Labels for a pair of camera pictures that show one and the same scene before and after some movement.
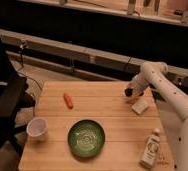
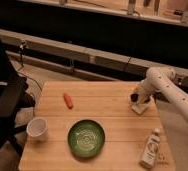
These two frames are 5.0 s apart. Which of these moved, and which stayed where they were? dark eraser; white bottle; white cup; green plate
Moved: dark eraser
Stayed: white bottle; green plate; white cup
